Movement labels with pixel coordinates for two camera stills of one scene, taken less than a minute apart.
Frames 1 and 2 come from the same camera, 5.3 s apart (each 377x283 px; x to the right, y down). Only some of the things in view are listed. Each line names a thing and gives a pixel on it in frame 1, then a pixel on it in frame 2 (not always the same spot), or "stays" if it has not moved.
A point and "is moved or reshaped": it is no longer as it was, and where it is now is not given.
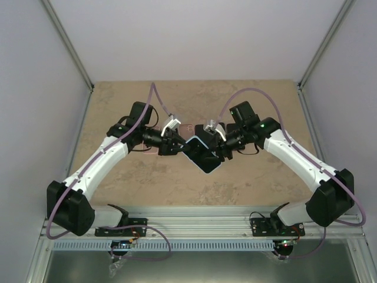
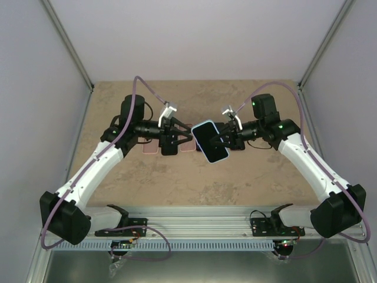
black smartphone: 206,137 → 198,148
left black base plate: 134,232 stays
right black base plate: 264,227 stays
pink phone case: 148,150 stays
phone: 200,155 is moved or reshaped
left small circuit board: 121,244 stays
